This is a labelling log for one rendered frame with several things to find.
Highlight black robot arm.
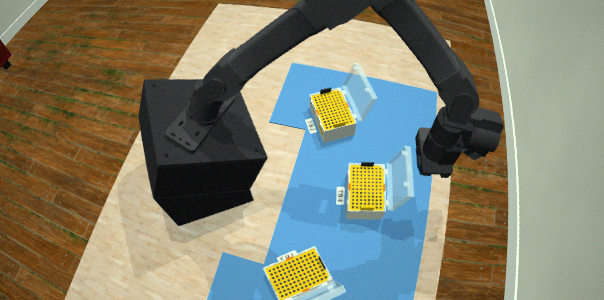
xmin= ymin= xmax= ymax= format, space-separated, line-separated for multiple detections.
xmin=165 ymin=0 xmax=504 ymax=165

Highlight yellow pipette tip rack insert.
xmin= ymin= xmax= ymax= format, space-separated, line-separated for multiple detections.
xmin=349 ymin=162 xmax=384 ymax=211
xmin=265 ymin=249 xmax=329 ymax=300
xmin=311 ymin=87 xmax=355 ymax=131

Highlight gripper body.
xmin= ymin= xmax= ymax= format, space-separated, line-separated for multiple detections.
xmin=415 ymin=127 xmax=455 ymax=178

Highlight blue bench mat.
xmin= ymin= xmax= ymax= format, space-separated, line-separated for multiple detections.
xmin=207 ymin=63 xmax=437 ymax=300

